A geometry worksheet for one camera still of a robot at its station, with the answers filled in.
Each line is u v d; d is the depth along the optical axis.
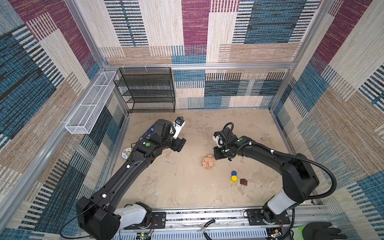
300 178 0.45
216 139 0.83
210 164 0.87
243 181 0.85
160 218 0.74
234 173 0.87
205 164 0.87
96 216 0.37
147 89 1.09
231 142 0.67
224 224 0.73
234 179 0.85
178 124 0.65
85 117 0.71
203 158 0.89
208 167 0.88
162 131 0.55
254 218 0.73
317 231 0.70
